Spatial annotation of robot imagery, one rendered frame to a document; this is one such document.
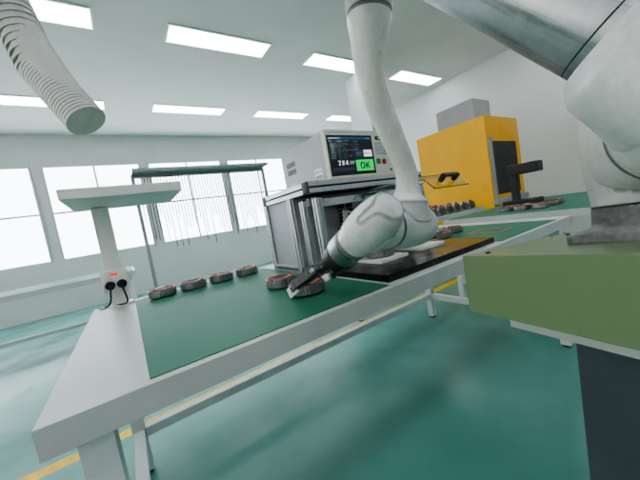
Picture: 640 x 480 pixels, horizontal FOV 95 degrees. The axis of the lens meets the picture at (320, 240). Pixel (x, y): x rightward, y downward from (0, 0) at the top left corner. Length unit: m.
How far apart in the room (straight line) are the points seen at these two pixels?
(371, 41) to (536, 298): 0.58
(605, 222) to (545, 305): 0.18
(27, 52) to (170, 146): 5.89
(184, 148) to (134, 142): 0.96
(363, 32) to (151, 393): 0.80
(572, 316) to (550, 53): 0.35
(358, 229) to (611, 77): 0.43
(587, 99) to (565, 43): 0.07
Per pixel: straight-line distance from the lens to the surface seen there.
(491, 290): 0.61
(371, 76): 0.74
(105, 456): 0.70
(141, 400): 0.63
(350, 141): 1.34
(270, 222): 1.48
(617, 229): 0.66
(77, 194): 1.26
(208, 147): 7.80
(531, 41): 0.52
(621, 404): 0.75
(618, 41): 0.47
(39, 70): 1.82
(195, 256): 7.37
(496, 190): 4.79
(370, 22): 0.77
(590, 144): 0.66
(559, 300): 0.56
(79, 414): 0.63
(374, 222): 0.63
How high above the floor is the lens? 0.98
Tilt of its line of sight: 5 degrees down
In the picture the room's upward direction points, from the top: 10 degrees counter-clockwise
